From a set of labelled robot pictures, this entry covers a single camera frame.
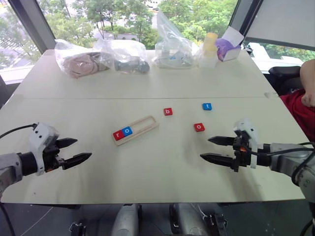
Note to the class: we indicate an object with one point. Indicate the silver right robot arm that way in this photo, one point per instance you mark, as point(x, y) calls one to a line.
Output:
point(285, 157)

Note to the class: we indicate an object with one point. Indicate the small clear plastic piece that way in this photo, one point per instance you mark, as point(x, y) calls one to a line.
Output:
point(270, 95)

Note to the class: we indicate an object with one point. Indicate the black office chair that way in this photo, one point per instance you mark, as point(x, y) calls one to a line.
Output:
point(285, 76)

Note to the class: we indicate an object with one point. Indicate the wooden letter tray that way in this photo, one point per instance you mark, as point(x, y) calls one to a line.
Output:
point(145, 125)

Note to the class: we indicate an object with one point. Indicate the red letter tile r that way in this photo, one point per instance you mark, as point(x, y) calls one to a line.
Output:
point(118, 135)

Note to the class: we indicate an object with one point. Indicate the blue letter tile t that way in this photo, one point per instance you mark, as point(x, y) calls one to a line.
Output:
point(207, 106)

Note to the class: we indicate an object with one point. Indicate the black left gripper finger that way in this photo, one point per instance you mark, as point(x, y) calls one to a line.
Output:
point(67, 141)
point(76, 159)

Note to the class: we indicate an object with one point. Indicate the plastic bag with pink cloth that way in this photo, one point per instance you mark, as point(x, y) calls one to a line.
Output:
point(78, 64)

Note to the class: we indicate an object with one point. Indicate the black clamp under table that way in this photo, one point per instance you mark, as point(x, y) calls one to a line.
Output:
point(78, 228)
point(217, 225)

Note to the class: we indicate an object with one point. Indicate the plastic bag with white items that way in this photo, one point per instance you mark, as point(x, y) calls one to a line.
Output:
point(172, 51)

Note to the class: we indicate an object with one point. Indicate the grey rounded robot leg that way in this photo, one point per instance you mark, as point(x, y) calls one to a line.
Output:
point(126, 221)
point(187, 221)

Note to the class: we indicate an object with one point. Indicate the grey window blind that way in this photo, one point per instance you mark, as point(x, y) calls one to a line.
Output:
point(283, 22)

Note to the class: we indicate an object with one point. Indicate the dark window frame post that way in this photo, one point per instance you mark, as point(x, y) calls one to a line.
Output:
point(243, 17)
point(34, 27)

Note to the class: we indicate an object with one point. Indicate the red letter tile b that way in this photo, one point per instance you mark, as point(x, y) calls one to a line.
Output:
point(168, 111)

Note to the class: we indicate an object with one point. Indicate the person's bare hand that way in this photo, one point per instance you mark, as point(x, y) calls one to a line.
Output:
point(308, 100)

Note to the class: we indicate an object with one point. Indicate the purple and white box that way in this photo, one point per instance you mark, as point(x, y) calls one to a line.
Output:
point(229, 49)

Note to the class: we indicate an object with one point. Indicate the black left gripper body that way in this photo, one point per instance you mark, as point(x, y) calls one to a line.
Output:
point(51, 155)

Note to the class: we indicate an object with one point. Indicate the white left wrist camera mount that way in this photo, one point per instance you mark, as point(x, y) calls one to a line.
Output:
point(39, 137)

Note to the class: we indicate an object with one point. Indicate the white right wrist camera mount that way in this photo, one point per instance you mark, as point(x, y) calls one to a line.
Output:
point(251, 132)

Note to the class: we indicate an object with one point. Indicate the blue letter tile o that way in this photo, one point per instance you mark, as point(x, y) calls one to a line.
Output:
point(127, 131)

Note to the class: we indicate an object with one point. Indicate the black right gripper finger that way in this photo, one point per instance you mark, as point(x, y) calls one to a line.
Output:
point(222, 140)
point(219, 159)

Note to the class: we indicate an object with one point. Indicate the yellow capped plastic bottle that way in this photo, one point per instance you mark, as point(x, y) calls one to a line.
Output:
point(209, 49)

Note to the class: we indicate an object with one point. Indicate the red letter tile o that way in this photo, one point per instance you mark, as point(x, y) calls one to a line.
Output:
point(199, 127)

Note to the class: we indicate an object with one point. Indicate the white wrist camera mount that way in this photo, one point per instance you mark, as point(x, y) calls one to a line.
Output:
point(39, 137)
point(251, 132)

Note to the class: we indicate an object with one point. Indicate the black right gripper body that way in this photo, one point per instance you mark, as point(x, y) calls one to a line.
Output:
point(242, 152)

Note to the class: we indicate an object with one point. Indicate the person in red shirt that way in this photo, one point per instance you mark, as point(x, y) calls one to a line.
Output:
point(300, 115)

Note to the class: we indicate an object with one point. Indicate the person's bare forearm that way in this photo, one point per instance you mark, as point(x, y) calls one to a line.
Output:
point(307, 76)

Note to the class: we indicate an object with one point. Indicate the plastic bag with grey object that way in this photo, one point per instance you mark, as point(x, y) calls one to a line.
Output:
point(130, 61)

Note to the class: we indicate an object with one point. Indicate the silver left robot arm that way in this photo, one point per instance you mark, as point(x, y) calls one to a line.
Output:
point(9, 167)

